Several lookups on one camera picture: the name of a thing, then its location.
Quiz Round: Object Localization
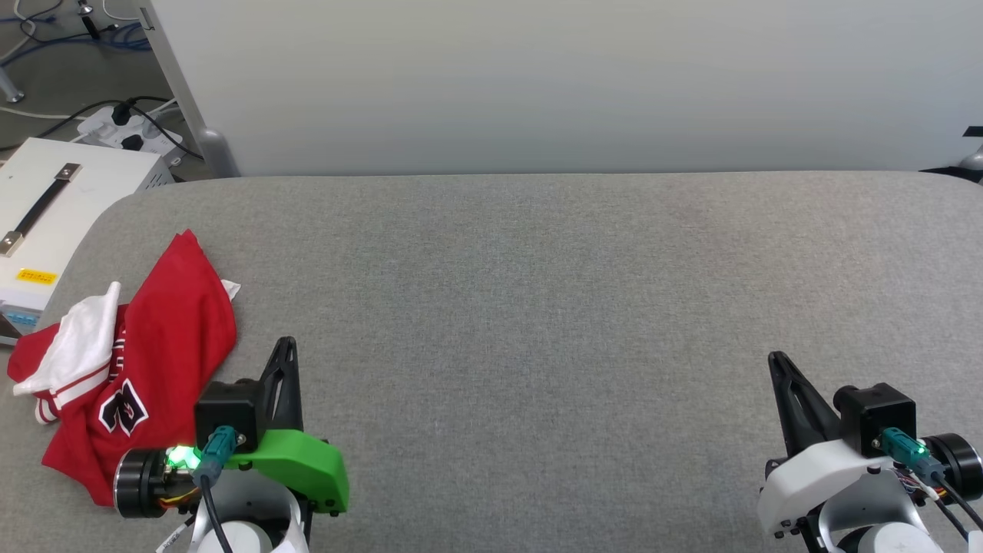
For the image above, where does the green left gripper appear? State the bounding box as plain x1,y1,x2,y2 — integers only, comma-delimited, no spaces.
114,336,350,517

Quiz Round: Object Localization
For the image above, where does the pale partition panel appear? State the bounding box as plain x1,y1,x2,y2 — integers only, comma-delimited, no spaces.
150,0,983,177

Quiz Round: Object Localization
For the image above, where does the white power strip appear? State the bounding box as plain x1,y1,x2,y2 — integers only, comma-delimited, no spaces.
75,106,185,166

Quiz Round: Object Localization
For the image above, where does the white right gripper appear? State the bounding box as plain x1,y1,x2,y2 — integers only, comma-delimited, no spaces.
756,351,983,540

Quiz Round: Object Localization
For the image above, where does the black cable teal plug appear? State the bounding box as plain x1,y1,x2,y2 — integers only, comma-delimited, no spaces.
192,426,239,553
880,428,983,535

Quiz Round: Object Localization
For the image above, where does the white equipment box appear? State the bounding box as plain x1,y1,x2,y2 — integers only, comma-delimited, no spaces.
0,137,176,346

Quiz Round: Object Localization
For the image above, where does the black stand pole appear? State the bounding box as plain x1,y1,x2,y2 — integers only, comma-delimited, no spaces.
77,0,105,41

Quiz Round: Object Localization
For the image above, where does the black power cable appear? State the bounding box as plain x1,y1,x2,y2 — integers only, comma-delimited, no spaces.
0,96,204,162

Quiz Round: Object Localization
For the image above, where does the grey partition leg black tape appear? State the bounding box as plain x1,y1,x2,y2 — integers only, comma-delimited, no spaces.
919,125,983,185

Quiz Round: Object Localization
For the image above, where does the black strap handle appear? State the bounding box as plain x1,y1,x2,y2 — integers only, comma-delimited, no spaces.
0,163,83,257

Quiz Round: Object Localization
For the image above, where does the blue cable bundle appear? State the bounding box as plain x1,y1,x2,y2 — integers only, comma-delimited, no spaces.
0,15,151,64

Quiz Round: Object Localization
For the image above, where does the plain grey partition leg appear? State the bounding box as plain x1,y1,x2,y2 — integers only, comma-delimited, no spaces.
138,0,240,179

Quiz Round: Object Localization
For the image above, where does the red Bulls 23 jersey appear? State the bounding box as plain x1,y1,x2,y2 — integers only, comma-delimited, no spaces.
8,229,241,508

